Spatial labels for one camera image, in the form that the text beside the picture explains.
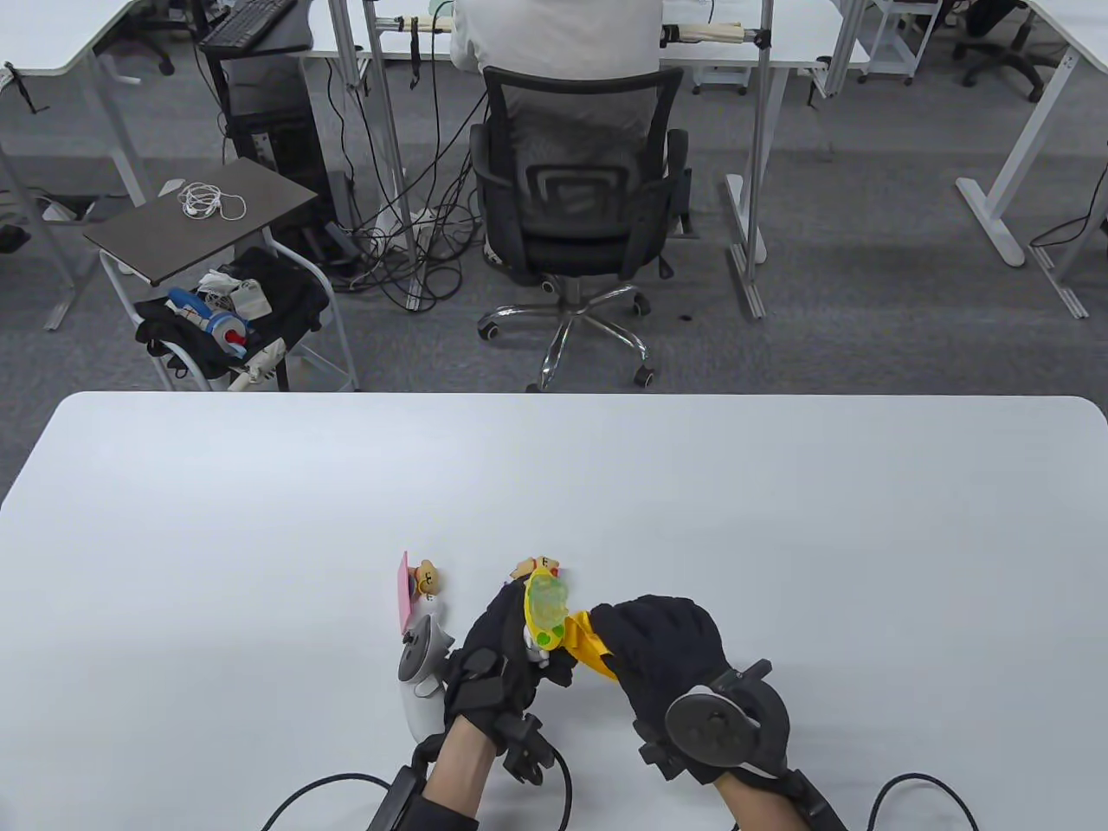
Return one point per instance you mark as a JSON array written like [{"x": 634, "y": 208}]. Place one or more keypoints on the black forearm electronics box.
[
  {"x": 818, "y": 805},
  {"x": 398, "y": 801}
]

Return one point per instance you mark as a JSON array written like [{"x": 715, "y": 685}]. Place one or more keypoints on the white office desk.
[
  {"x": 796, "y": 43},
  {"x": 1082, "y": 22},
  {"x": 52, "y": 35}
]

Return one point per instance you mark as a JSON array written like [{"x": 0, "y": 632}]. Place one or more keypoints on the blue red white toy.
[{"x": 227, "y": 331}]

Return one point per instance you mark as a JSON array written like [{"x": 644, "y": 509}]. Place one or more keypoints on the person's right forearm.
[{"x": 762, "y": 805}]

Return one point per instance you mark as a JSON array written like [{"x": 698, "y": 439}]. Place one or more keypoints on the yellow dusting cloth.
[{"x": 589, "y": 645}]

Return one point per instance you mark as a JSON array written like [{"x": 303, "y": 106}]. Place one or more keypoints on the black mesh office chair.
[{"x": 576, "y": 251}]

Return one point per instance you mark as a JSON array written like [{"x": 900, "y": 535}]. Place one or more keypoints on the white crumpled plastic bag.
[{"x": 247, "y": 299}]

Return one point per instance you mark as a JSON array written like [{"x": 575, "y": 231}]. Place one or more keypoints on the black computer tower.
[{"x": 277, "y": 147}]

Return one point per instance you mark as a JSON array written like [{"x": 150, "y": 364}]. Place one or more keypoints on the black white handheld controller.
[
  {"x": 710, "y": 727},
  {"x": 420, "y": 653}
]

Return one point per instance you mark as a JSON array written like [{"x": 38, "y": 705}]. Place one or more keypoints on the bear ornament purple base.
[{"x": 541, "y": 564}]

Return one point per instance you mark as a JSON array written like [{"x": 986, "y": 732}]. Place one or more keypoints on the bear ornament pink board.
[{"x": 424, "y": 582}]

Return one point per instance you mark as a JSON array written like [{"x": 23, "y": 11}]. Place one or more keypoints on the person's left forearm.
[{"x": 459, "y": 770}]

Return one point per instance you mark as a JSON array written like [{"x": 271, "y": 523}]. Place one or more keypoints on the white earphones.
[{"x": 192, "y": 206}]

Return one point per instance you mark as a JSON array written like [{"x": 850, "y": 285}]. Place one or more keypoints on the beige wooden sticks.
[{"x": 710, "y": 33}]

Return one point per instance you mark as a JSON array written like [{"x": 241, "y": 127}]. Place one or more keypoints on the black swivel chair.
[
  {"x": 156, "y": 54},
  {"x": 995, "y": 61}
]

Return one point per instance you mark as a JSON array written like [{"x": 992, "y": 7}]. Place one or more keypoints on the black wrist camera block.
[
  {"x": 662, "y": 760},
  {"x": 528, "y": 749}
]

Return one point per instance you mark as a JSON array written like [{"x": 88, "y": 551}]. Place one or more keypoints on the black keyboard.
[{"x": 247, "y": 22}]

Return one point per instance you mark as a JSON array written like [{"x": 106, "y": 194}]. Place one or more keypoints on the white power strip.
[{"x": 415, "y": 227}]

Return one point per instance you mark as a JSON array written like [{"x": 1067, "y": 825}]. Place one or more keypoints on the dark top white cart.
[{"x": 156, "y": 242}]

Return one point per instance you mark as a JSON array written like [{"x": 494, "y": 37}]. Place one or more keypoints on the black bag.
[{"x": 286, "y": 294}]

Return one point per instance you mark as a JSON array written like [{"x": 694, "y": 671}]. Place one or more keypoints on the bear ornament green board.
[{"x": 547, "y": 606}]

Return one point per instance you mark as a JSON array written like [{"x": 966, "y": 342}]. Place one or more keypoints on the person's right hand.
[{"x": 666, "y": 640}]

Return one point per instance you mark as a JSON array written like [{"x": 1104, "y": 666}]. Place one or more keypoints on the person's left hand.
[{"x": 498, "y": 640}]

